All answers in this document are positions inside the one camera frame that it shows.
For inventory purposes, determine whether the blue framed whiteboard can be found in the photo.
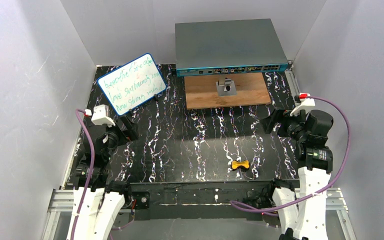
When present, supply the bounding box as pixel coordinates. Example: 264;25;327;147
97;53;167;116

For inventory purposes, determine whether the yellow bone-shaped eraser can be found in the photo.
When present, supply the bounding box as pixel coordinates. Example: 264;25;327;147
231;160;250;170

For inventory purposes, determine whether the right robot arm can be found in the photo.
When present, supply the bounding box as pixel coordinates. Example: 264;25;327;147
262;109;334;240

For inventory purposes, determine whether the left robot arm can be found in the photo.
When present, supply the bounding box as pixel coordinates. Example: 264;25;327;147
66;111;138;240

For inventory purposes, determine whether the wooden board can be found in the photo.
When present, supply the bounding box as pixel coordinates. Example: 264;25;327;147
184;72;272;110

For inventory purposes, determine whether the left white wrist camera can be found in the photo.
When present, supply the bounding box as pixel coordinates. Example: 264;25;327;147
91;104;116;128

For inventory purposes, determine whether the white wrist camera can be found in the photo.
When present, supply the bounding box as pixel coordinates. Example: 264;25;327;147
289;93;316;117
91;104;116;128

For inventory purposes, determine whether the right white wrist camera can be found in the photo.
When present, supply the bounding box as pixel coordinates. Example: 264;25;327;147
289;93;316;117

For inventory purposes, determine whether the grey metal bracket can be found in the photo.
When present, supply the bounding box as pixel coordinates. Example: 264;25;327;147
216;76;237;97

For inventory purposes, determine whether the aluminium frame rail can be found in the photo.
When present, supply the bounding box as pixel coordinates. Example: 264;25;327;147
42;182;357;240

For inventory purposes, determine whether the grey network switch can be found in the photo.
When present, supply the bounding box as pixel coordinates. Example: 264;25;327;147
175;18;289;77

